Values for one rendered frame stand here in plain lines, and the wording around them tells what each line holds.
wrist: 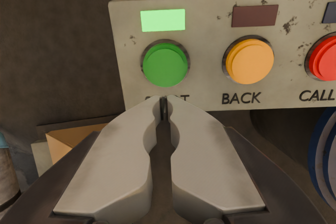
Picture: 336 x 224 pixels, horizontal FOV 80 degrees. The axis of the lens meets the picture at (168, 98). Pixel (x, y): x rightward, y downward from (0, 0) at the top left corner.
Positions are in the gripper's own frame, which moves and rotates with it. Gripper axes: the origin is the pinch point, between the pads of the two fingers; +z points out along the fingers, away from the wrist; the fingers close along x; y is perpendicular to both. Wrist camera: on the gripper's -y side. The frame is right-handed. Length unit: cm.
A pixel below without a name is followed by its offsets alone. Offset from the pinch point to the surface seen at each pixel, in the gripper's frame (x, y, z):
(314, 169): 27.7, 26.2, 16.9
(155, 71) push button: -0.9, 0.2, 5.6
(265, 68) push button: 8.8, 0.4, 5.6
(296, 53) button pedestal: 11.8, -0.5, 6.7
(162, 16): -0.1, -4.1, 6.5
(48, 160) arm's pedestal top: -45, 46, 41
